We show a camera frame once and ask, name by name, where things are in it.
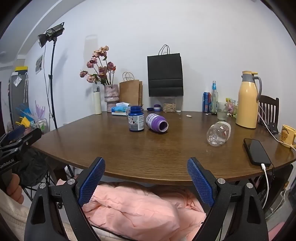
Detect dark wooden chair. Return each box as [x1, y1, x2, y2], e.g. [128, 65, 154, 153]
[258, 95, 280, 127]

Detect black studio light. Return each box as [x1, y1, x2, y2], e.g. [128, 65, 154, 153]
[37, 22, 65, 48]

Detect glass bottle with blue cap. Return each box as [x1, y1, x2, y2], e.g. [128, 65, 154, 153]
[210, 81, 219, 114]

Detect clear plastic bottle lying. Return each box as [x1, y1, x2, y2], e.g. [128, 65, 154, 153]
[206, 122, 232, 147]

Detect yellow thermos jug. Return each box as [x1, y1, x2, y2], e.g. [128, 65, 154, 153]
[235, 71, 263, 129]

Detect brown paper bag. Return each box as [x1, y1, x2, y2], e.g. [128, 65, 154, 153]
[119, 72, 143, 107]

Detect wall panel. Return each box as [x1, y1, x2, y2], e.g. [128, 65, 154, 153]
[36, 55, 44, 75]

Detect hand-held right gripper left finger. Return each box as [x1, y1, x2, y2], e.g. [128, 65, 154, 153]
[24, 157, 106, 241]

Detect person's left hand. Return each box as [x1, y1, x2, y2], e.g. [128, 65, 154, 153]
[6, 173, 25, 204]

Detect clear drinking glass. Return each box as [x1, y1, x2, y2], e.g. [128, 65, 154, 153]
[217, 102, 229, 121]

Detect blue tissue box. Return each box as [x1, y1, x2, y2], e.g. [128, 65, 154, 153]
[111, 102, 131, 116]

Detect dried pink flowers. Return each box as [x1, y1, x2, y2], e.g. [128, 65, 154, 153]
[80, 46, 116, 86]

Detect dark cloth bag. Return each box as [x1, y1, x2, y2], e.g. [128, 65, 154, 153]
[13, 147, 49, 186]

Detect purple pill bottle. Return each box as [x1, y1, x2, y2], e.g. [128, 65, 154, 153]
[145, 113, 169, 134]

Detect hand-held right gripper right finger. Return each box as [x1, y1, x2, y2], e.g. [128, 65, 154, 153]
[187, 157, 270, 241]

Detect pink textured vase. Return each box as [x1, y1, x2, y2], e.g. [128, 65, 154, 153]
[104, 85, 120, 113]

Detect purple hangers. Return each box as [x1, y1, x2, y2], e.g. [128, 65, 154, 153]
[35, 100, 46, 121]

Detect black smartphone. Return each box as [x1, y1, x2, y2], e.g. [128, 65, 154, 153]
[243, 138, 272, 166]

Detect white charging cable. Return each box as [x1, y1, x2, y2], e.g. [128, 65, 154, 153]
[260, 163, 270, 207]

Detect grey refrigerator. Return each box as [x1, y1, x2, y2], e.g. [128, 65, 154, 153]
[8, 72, 29, 122]

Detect clear snack container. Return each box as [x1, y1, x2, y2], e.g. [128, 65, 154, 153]
[163, 97, 177, 113]

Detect person's left forearm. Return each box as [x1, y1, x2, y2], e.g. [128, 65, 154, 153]
[0, 189, 35, 241]

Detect blue and yellow plastic tools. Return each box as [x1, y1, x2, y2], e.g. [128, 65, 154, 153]
[15, 103, 36, 128]

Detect yellow cartoon mug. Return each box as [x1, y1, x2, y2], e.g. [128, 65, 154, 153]
[279, 125, 296, 148]

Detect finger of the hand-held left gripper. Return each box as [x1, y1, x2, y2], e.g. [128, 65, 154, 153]
[0, 126, 26, 146]
[14, 128, 43, 149]

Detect black light stand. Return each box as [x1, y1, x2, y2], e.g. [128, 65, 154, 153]
[43, 39, 59, 129]

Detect blue soda can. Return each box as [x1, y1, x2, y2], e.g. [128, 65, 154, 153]
[203, 92, 211, 113]

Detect blue pill bottle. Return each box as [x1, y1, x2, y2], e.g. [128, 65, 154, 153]
[128, 105, 145, 133]

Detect black paper bag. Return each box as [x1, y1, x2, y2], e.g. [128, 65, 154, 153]
[147, 44, 184, 97]

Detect white thermos bottle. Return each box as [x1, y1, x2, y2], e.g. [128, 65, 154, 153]
[93, 86, 102, 115]

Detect pink cloth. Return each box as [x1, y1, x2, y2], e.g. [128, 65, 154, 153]
[82, 181, 207, 241]

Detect colourful snack packets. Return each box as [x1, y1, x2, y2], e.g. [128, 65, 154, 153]
[225, 97, 239, 118]

